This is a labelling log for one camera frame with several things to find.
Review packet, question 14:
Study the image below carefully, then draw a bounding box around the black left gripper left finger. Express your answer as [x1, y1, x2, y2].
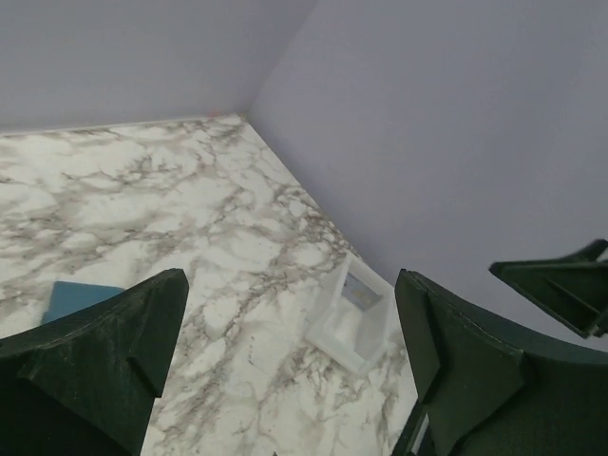
[1, 269, 188, 455]

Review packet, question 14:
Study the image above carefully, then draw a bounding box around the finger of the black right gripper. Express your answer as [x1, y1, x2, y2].
[489, 239, 607, 338]

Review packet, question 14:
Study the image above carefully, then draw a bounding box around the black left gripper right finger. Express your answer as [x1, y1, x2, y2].
[394, 270, 607, 455]

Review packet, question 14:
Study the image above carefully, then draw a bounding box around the blue leather card holder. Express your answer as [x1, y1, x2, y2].
[41, 281, 124, 324]

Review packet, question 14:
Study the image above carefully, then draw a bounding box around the silver credit card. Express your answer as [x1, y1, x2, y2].
[341, 273, 382, 312]

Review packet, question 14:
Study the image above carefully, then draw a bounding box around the white plastic card tray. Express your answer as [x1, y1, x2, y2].
[304, 253, 396, 376]

